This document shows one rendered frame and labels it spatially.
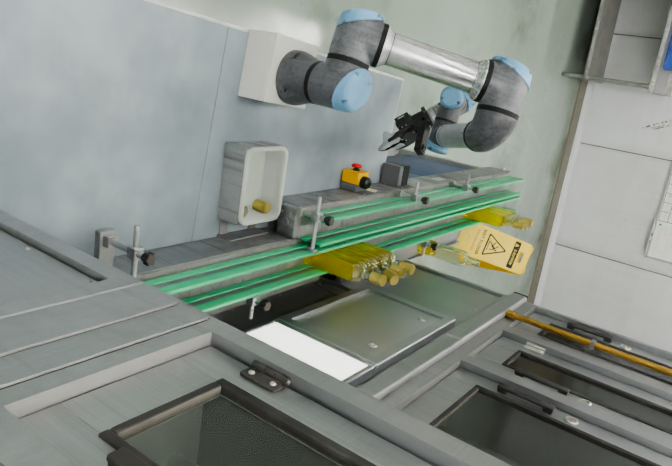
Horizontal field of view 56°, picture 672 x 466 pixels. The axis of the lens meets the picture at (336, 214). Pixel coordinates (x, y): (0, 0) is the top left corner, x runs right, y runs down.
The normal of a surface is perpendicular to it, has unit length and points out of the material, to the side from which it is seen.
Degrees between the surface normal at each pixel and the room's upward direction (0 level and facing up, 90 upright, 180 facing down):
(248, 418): 90
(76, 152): 0
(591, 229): 90
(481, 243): 76
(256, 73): 90
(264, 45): 90
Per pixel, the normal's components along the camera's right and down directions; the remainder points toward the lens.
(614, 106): -0.58, 0.11
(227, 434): 0.15, -0.96
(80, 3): 0.80, 0.26
